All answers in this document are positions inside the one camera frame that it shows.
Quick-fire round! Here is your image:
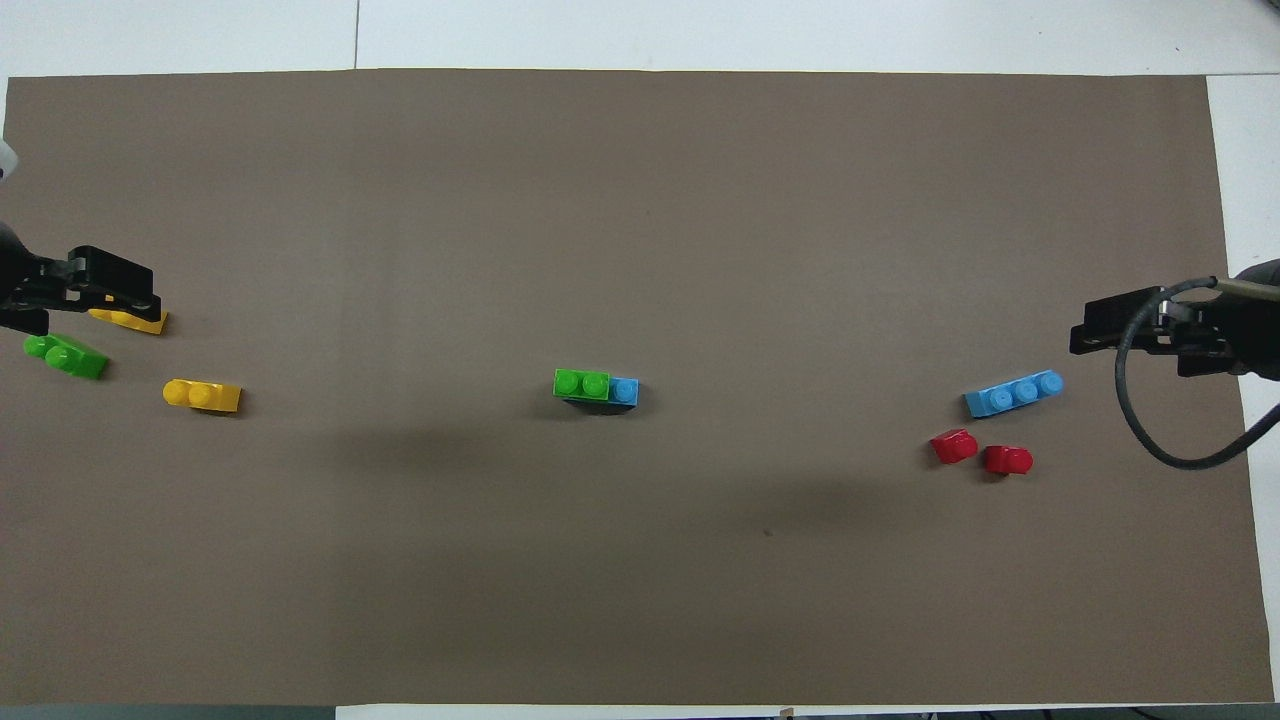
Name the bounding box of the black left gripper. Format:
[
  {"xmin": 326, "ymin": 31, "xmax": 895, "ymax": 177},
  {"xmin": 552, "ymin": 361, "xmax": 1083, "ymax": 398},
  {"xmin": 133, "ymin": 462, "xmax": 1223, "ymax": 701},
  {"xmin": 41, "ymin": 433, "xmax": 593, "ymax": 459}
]
[{"xmin": 0, "ymin": 220, "xmax": 164, "ymax": 337}]

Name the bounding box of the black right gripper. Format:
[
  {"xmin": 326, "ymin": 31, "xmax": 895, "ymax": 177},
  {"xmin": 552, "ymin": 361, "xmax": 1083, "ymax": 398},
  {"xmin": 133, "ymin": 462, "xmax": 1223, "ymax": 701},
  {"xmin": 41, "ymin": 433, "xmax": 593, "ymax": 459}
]
[{"xmin": 1069, "ymin": 258, "xmax": 1280, "ymax": 382}]

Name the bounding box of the green two-stud toy block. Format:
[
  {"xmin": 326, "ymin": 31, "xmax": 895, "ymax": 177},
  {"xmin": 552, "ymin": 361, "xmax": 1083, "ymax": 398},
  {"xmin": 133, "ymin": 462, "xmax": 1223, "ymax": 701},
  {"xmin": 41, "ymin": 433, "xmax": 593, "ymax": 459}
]
[
  {"xmin": 23, "ymin": 335, "xmax": 109, "ymax": 381},
  {"xmin": 553, "ymin": 368, "xmax": 611, "ymax": 404}
]

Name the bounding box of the blue three-stud toy block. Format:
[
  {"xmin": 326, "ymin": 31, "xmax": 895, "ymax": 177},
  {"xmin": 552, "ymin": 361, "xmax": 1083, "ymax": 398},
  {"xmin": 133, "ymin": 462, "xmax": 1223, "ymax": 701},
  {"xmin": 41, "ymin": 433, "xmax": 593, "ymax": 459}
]
[
  {"xmin": 562, "ymin": 377, "xmax": 641, "ymax": 412},
  {"xmin": 963, "ymin": 370, "xmax": 1065, "ymax": 419}
]

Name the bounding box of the yellow two-stud toy block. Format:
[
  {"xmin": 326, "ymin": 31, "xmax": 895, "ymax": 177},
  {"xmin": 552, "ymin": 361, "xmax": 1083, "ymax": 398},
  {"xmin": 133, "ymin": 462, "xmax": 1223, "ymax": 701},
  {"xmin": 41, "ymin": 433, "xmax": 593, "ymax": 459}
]
[
  {"xmin": 163, "ymin": 378, "xmax": 243, "ymax": 414},
  {"xmin": 88, "ymin": 306, "xmax": 169, "ymax": 336}
]

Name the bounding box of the brown table mat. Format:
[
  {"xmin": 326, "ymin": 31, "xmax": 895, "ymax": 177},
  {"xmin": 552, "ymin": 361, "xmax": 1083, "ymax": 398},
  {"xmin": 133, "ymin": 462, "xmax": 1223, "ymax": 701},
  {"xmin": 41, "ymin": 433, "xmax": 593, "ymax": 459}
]
[{"xmin": 0, "ymin": 68, "xmax": 1276, "ymax": 707}]

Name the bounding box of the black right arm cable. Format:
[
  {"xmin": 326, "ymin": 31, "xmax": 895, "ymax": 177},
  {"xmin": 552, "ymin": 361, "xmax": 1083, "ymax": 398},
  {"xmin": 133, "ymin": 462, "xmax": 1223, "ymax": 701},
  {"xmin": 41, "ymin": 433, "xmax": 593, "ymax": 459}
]
[{"xmin": 1115, "ymin": 277, "xmax": 1280, "ymax": 471}]

